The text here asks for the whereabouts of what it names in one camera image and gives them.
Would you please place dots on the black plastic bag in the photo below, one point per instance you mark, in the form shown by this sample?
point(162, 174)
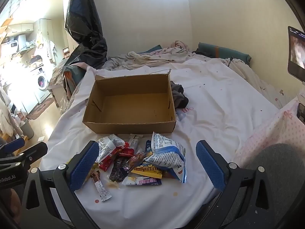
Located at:
point(83, 28)

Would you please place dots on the pink dotted cloth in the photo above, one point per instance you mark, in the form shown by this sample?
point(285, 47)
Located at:
point(266, 131)

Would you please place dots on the white water heater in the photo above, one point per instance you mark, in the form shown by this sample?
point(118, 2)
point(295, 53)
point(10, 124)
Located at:
point(17, 43)

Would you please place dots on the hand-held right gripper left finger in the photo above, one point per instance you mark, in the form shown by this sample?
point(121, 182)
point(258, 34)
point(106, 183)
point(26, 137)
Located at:
point(84, 165)

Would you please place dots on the blue cartoon cat snack packet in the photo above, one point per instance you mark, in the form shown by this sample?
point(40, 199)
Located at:
point(148, 145)

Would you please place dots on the phone screen on mount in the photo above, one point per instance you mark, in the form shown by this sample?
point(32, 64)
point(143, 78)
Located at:
point(296, 50)

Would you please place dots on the patterned floor mat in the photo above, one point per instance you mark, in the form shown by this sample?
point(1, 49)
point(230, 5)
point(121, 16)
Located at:
point(40, 108)

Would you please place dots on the grey cloth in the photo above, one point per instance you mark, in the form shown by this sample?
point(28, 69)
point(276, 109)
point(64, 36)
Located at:
point(178, 95)

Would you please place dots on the white wall cabinets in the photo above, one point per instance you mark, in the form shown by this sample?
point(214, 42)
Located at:
point(21, 27)

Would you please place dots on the teal pillow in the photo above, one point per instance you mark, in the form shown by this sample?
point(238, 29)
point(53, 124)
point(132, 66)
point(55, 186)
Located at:
point(221, 51)

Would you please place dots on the yellow snack packet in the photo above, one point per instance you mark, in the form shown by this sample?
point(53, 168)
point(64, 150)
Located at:
point(145, 170)

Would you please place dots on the white hanging garment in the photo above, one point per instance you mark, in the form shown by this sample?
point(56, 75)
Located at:
point(6, 116)

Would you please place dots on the brown and white snack packet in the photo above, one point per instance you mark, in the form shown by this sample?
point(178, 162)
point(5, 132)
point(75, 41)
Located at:
point(100, 186)

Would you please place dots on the dark purple snack packet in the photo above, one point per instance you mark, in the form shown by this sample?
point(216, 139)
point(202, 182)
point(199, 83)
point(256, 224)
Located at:
point(118, 171)

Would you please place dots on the black device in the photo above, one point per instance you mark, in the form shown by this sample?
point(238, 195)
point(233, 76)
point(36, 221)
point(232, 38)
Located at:
point(300, 112)

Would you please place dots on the white washing machine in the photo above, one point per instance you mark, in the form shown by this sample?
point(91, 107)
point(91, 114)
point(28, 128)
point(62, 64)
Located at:
point(40, 81)

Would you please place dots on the large blue white snack packet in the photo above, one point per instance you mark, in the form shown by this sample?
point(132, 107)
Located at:
point(166, 159)

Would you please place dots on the teal and orange folded blanket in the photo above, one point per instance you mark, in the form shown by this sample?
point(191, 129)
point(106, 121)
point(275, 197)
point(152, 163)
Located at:
point(71, 76)

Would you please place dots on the grey trash bin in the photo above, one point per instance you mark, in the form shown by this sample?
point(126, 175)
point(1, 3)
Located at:
point(27, 130)

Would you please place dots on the white bed sheet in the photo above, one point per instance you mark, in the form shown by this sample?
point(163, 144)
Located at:
point(214, 114)

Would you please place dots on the brown cardboard box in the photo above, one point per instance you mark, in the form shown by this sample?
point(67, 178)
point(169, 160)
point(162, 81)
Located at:
point(133, 105)

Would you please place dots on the small red snack packet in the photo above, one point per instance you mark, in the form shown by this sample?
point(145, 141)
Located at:
point(126, 152)

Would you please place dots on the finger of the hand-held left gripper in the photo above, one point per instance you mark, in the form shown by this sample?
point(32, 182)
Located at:
point(31, 153)
point(14, 144)

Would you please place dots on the white and red snack packet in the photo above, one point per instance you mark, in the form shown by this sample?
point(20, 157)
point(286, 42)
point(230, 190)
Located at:
point(107, 148)

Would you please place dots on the crumpled floral quilt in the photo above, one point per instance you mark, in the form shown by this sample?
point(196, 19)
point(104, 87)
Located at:
point(147, 59)

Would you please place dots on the small clear wrapper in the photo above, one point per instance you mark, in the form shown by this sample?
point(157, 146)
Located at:
point(113, 184)

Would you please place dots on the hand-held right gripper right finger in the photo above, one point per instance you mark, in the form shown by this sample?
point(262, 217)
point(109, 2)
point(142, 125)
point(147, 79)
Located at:
point(211, 167)

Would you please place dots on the white stick snack packet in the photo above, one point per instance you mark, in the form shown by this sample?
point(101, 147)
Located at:
point(134, 141)

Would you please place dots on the clear candy packet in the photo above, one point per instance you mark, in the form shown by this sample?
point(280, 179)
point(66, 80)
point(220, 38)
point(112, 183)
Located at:
point(137, 158)

